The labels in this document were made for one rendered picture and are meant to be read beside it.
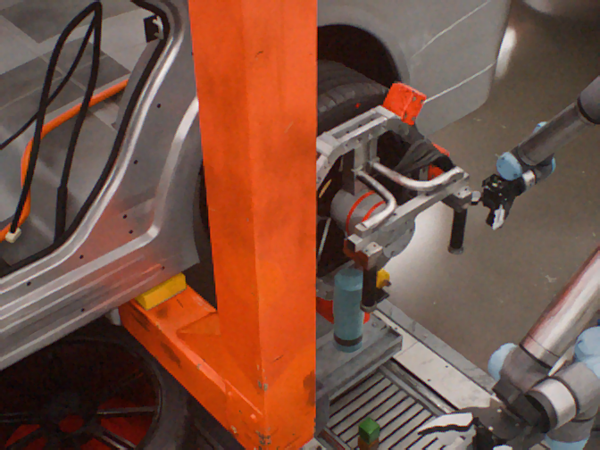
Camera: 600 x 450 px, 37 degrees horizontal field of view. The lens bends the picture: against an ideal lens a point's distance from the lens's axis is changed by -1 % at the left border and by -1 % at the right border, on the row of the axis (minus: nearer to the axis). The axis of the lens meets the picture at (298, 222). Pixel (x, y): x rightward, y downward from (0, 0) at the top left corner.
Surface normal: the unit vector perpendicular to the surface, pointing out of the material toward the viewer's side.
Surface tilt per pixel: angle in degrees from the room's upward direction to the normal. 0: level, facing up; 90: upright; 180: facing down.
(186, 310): 0
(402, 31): 90
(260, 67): 90
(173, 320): 0
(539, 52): 0
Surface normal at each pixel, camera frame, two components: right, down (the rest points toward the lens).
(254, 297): -0.76, 0.43
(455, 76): 0.66, 0.48
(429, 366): -0.01, -0.77
